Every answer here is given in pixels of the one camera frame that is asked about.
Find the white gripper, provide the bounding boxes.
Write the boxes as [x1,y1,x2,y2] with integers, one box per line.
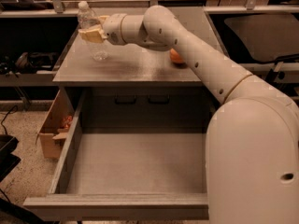
[78,13,126,45]

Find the clear plastic water bottle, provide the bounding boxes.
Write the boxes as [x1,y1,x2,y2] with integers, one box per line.
[78,1,108,61]

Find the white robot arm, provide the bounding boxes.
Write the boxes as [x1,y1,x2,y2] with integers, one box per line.
[79,6,299,224]

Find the grey cabinet counter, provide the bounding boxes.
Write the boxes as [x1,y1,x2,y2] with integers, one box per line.
[52,7,239,133]

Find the grey open top drawer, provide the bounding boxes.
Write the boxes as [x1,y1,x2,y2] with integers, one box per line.
[23,91,219,221]

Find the black headphones on shelf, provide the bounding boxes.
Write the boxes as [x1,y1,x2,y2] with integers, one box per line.
[15,52,59,74]

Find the orange fruit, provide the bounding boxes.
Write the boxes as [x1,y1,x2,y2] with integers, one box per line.
[170,49,184,63]

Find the cardboard box on floor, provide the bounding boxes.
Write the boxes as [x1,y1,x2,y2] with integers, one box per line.
[38,91,74,159]

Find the dark office chair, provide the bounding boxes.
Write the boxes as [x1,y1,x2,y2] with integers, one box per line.
[224,13,299,63]

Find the black drawer handle right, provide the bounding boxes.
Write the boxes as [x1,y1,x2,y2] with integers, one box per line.
[148,95,170,105]

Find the black cable on floor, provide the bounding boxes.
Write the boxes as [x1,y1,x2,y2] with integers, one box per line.
[0,105,19,135]

